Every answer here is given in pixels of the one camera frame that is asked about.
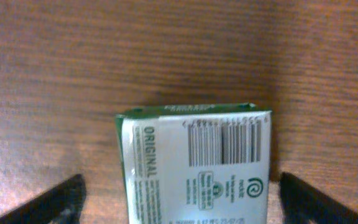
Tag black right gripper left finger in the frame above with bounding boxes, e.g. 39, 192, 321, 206
0, 174, 86, 224

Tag green white soap box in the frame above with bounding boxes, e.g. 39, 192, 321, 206
115, 103, 272, 223

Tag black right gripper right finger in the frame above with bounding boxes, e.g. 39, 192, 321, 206
279, 172, 358, 224

